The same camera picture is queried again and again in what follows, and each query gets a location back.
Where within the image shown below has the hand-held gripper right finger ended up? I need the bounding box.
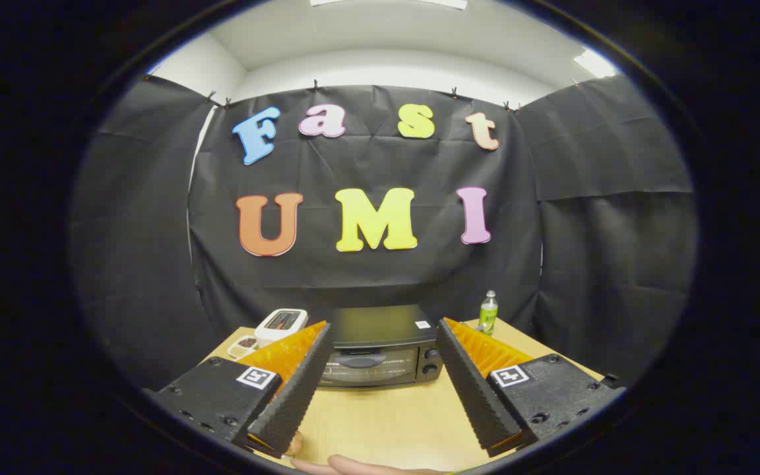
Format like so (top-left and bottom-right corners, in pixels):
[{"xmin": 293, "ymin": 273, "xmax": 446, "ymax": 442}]
[{"xmin": 435, "ymin": 317, "xmax": 626, "ymax": 458}]

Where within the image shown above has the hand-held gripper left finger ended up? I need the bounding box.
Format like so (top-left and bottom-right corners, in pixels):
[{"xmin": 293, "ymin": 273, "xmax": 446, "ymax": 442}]
[{"xmin": 144, "ymin": 321, "xmax": 334, "ymax": 459}]

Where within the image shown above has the black toaster oven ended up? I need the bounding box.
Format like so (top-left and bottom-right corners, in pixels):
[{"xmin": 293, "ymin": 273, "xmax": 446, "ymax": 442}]
[{"xmin": 317, "ymin": 305, "xmax": 445, "ymax": 389}]

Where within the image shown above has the white pop-up toaster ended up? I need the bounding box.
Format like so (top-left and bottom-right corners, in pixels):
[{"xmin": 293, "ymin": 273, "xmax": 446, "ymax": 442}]
[{"xmin": 255, "ymin": 308, "xmax": 308, "ymax": 348}]

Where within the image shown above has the small white seed dish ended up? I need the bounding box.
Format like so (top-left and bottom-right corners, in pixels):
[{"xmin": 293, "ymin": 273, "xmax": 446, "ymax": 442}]
[{"xmin": 227, "ymin": 335, "xmax": 259, "ymax": 360}]

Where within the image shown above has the green drink bottle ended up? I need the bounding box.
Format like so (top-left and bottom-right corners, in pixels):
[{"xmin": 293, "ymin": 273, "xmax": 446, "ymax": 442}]
[{"xmin": 478, "ymin": 290, "xmax": 499, "ymax": 336}]

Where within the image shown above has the ceiling light panel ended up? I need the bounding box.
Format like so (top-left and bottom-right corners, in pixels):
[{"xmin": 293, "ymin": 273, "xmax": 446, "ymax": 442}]
[
  {"xmin": 575, "ymin": 49, "xmax": 618, "ymax": 79},
  {"xmin": 311, "ymin": 0, "xmax": 468, "ymax": 10}
]

